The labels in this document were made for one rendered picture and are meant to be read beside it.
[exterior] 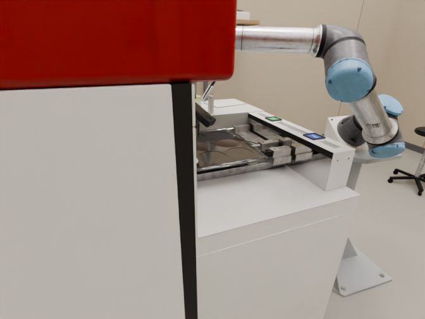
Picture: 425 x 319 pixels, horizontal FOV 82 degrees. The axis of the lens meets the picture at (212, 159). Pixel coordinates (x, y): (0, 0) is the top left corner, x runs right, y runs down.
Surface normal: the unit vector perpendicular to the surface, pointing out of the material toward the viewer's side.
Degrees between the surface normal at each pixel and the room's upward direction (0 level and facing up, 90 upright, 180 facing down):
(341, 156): 90
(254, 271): 90
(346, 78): 122
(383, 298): 0
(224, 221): 0
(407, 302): 0
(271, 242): 90
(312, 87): 90
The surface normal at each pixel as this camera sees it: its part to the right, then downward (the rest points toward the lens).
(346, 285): 0.01, -0.91
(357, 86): -0.22, 0.81
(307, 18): 0.30, 0.40
